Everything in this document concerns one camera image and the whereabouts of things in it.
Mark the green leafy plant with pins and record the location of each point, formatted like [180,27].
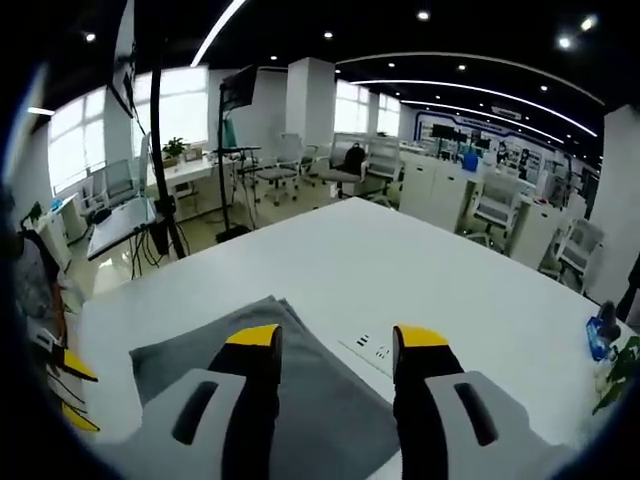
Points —
[620,370]

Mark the blue box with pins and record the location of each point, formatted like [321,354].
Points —
[471,161]

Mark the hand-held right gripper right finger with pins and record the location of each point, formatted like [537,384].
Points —
[450,425]

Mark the small potted plant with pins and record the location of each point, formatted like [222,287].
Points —
[175,150]

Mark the small dark object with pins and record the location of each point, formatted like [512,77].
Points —
[610,320]

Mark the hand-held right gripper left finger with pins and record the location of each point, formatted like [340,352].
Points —
[200,420]

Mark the group of white office chairs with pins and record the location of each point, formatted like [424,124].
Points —
[492,205]

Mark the grey towel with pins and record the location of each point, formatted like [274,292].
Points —
[325,400]

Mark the wall poster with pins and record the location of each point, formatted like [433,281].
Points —
[520,157]

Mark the white table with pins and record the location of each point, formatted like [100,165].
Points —
[400,260]

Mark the black backpack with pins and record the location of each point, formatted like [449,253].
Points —
[355,160]

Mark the white low cabinet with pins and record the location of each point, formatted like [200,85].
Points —
[435,190]

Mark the grey patterned cloth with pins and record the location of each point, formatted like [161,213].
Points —
[32,285]

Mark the monitor on black stand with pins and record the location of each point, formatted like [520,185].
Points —
[240,90]

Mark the black pole stand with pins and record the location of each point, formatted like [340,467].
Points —
[161,150]

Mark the white desk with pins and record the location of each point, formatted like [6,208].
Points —
[195,172]

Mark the blue bottle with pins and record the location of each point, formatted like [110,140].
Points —
[597,342]

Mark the table power socket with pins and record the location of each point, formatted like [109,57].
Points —
[367,345]

